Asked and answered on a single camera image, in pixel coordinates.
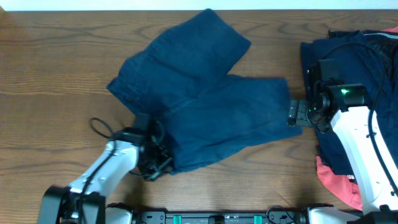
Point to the navy blue shirt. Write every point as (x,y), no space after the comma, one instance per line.
(358,62)

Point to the dark striped garment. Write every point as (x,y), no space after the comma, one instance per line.
(385,42)

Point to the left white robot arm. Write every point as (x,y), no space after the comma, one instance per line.
(135,150)

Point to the red garment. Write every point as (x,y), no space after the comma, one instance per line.
(339,185)

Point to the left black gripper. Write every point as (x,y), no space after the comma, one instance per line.
(168,159)

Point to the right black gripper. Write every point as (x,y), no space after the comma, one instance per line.
(297,114)

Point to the dark blue denim shorts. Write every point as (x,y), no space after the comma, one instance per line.
(183,80)

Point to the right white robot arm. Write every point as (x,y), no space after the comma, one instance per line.
(345,110)

